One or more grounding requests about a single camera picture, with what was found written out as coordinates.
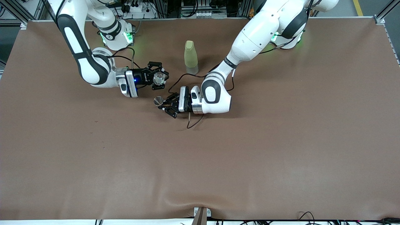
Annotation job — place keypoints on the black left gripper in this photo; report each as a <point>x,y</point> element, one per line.
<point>181,105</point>

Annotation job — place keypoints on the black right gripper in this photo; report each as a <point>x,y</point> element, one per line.
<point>141,76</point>

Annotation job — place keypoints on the clear glass beaker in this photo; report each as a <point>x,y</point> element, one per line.
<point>159,78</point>

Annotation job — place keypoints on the steel double jigger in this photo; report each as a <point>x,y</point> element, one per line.
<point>158,100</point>

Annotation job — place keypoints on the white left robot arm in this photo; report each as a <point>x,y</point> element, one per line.
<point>253,37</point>

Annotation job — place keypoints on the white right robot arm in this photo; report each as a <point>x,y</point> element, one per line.
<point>93,68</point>

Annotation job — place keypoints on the green sleeved glass bottle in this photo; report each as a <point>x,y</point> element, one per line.
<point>191,56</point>

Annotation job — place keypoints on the white power strip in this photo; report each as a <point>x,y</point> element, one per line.
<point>137,9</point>

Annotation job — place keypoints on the white connector strip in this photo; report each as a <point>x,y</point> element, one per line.
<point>205,14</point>

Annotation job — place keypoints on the grey metal table bracket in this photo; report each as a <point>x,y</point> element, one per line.
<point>201,215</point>

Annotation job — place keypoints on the aluminium frame rail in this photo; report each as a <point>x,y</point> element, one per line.
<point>15,12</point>
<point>386,12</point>

